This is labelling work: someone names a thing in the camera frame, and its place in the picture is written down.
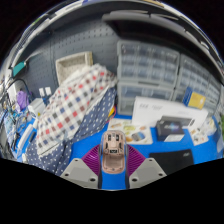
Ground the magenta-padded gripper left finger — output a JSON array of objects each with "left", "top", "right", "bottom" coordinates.
[{"left": 59, "top": 143, "right": 103, "bottom": 190}]

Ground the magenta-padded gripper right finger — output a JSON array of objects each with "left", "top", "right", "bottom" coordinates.
[{"left": 124, "top": 143, "right": 168, "bottom": 190}]

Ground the pink transparent computer mouse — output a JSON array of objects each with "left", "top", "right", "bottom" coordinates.
[{"left": 100, "top": 130, "right": 128, "bottom": 175}]

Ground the black mouse pad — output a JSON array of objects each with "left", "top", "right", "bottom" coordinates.
[{"left": 148, "top": 148, "right": 195, "bottom": 176}]

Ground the small dark labelled box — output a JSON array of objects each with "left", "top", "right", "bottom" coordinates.
[{"left": 155, "top": 115, "right": 196, "bottom": 143}]

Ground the white power strip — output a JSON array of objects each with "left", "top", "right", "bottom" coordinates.
[{"left": 16, "top": 128, "right": 38, "bottom": 156}]

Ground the long white keyboard box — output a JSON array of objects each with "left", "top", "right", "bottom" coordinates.
[{"left": 131, "top": 96, "right": 209, "bottom": 129}]

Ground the red blue checked cloth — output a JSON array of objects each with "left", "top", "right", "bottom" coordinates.
[{"left": 35, "top": 63, "right": 118, "bottom": 156}]

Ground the yellow and red tool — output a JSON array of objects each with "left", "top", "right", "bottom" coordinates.
[{"left": 108, "top": 106, "right": 118, "bottom": 119}]

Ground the grey plastic drawer cabinet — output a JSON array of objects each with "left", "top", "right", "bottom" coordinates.
[
  {"left": 116, "top": 39, "right": 181, "bottom": 88},
  {"left": 176, "top": 54, "right": 214, "bottom": 98},
  {"left": 116, "top": 81, "right": 176, "bottom": 116},
  {"left": 209, "top": 76, "right": 224, "bottom": 106}
]

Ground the small white box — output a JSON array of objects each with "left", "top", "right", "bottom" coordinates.
[{"left": 28, "top": 98, "right": 46, "bottom": 118}]

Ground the white plastic packet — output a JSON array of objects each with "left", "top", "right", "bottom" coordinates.
[{"left": 199, "top": 116, "right": 219, "bottom": 138}]

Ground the yellow and blue box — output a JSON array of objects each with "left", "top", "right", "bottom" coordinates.
[{"left": 182, "top": 87, "right": 207, "bottom": 110}]

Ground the purple figure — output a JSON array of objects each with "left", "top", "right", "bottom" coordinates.
[{"left": 15, "top": 90, "right": 29, "bottom": 111}]

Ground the white woven basket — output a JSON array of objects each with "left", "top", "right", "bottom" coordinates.
[{"left": 54, "top": 50, "right": 94, "bottom": 86}]

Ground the dark wall shelf unit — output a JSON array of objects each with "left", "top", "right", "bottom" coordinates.
[{"left": 101, "top": 9, "right": 218, "bottom": 51}]

